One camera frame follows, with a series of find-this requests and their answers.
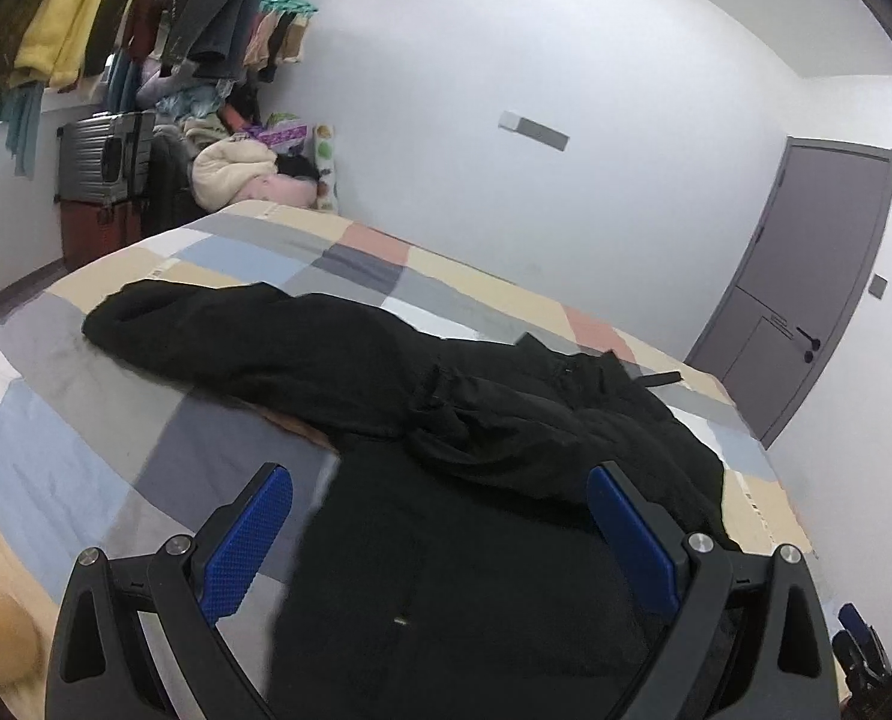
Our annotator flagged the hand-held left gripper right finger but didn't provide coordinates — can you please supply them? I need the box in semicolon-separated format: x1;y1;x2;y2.
585;461;841;720

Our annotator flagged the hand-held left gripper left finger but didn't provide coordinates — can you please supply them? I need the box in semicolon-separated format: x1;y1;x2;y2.
44;463;295;720

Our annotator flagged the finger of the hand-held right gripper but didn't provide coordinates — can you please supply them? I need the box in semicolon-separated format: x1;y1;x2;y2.
834;603;891;685

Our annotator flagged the black padded jacket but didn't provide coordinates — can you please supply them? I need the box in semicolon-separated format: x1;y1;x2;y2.
82;280;743;720

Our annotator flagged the pile of mixed clothes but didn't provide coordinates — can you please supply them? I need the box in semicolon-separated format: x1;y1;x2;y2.
134;75;267;143

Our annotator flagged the checkered patchwork bed blanket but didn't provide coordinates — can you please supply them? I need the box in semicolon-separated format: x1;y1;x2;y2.
0;199;818;720

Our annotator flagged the grey door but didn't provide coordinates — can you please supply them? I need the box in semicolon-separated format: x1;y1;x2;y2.
684;136;892;451

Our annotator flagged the red suitcase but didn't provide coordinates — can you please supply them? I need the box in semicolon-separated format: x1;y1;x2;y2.
59;199;151;271

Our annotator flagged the pink pillow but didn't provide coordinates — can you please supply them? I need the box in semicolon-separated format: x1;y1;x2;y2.
247;172;319;207

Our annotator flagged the black suitcase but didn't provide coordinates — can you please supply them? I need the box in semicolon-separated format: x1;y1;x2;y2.
146;131;199;233

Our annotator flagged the cream fleece blanket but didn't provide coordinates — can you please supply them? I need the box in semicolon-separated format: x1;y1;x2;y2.
191;136;280;212

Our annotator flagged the dotted white pillow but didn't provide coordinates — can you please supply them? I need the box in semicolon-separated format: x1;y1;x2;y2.
311;125;340;212

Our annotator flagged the purple patterned bag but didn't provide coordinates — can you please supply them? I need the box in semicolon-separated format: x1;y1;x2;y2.
255;112;308;152

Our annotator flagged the grey hard suitcase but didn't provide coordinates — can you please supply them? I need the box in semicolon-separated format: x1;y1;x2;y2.
56;111;158;205

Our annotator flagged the teal scarf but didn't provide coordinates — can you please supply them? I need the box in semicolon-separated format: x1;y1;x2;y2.
0;82;42;181

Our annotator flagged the hanging socks bunch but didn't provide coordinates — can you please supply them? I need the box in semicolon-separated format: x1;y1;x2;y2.
243;7;312;83

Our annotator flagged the dark grey hanging jacket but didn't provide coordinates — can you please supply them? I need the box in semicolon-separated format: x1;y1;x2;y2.
162;0;263;80

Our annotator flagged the dark red hanging garment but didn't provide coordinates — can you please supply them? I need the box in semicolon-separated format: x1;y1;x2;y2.
123;0;184;61

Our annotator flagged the yellow fleece garment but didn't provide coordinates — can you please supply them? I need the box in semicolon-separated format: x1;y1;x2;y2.
12;0;173;91

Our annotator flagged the grey wall panel strip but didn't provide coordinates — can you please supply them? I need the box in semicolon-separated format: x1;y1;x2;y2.
517;116;569;152

